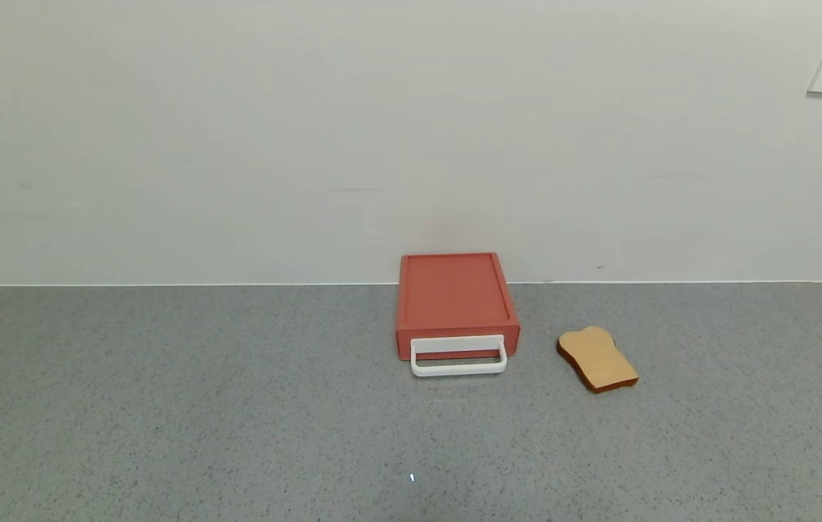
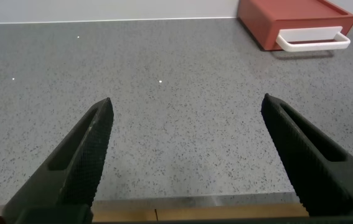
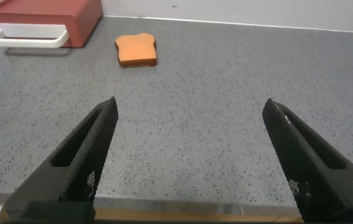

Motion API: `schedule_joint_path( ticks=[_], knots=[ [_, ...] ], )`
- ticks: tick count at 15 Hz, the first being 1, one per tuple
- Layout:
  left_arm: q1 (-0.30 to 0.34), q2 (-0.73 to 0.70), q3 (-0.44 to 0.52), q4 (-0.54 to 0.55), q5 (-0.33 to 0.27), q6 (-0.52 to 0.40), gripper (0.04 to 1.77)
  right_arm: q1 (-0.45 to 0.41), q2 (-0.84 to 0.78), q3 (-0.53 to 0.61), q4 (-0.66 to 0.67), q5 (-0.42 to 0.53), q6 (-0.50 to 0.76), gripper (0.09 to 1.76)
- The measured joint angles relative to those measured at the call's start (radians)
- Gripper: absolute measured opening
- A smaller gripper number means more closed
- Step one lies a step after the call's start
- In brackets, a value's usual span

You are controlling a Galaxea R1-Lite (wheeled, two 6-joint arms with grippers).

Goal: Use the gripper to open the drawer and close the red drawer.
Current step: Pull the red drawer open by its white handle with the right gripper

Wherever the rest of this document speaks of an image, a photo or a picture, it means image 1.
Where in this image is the red drawer with white handle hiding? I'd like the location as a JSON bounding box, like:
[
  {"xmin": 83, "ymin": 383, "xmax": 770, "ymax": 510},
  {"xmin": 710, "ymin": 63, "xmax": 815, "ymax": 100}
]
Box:
[{"xmin": 396, "ymin": 328, "xmax": 521, "ymax": 378}]

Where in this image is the red drawer case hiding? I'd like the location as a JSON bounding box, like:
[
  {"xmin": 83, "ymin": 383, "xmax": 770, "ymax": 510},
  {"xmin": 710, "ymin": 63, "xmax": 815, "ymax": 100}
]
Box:
[{"xmin": 396, "ymin": 252, "xmax": 521, "ymax": 339}]

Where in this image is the toy toast slice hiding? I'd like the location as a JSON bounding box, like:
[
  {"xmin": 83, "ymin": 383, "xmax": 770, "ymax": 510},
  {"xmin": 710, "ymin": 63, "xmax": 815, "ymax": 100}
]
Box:
[{"xmin": 557, "ymin": 326, "xmax": 640, "ymax": 394}]

